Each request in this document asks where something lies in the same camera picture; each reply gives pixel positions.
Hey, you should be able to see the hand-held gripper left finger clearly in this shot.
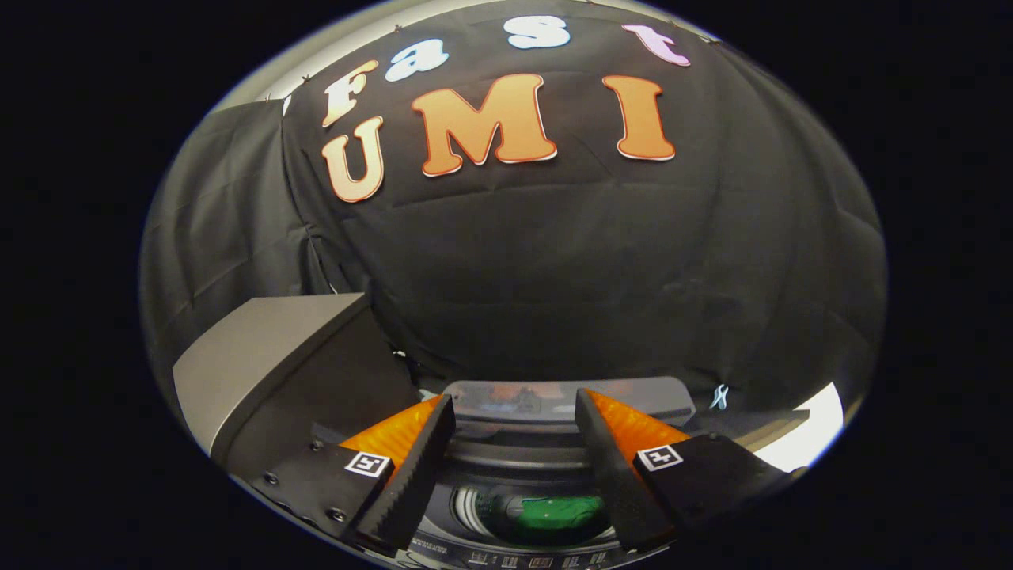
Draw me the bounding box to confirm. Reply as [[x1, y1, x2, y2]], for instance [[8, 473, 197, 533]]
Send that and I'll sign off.
[[237, 394, 457, 555]]

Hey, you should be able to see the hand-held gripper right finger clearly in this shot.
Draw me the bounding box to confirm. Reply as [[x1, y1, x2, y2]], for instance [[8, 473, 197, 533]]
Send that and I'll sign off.
[[575, 388, 792, 553]]

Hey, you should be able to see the green polo shirt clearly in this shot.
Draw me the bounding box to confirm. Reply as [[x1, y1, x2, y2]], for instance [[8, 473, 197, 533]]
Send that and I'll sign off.
[[506, 495, 609, 531]]

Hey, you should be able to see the grey washing machine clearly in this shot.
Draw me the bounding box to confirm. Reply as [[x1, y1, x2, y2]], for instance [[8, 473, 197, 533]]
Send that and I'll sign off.
[[404, 412, 812, 570]]

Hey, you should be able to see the grey stand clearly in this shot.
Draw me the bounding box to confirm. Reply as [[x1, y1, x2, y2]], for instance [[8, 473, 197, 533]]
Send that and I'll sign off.
[[173, 293, 420, 476]]

